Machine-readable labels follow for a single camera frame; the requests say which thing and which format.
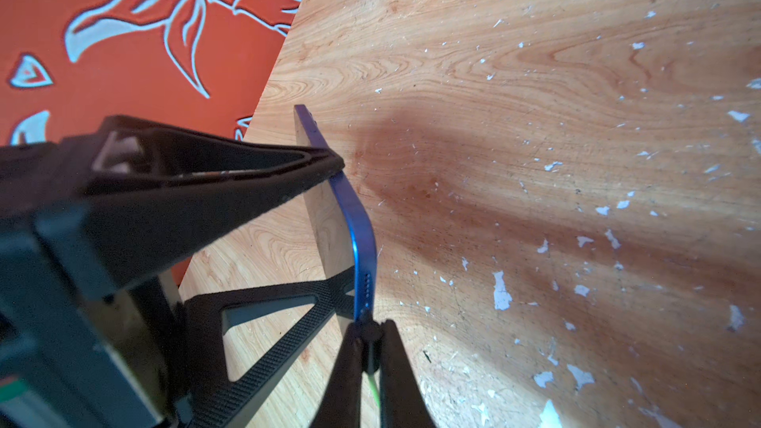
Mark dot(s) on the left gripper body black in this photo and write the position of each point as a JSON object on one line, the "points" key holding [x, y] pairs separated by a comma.
{"points": [[56, 369]]}

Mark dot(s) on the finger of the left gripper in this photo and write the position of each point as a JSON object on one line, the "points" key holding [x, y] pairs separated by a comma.
{"points": [[287, 318], [136, 197]]}

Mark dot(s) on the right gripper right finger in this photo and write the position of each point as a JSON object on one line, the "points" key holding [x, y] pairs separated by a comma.
{"points": [[402, 404]]}

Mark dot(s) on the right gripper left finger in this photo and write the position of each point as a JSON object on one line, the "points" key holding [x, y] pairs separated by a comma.
{"points": [[341, 403]]}

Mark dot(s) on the green wired earphones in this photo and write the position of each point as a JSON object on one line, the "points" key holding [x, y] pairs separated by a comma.
{"points": [[371, 334]]}

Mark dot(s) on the blue smartphone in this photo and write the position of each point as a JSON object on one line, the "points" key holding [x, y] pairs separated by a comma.
{"points": [[345, 240]]}

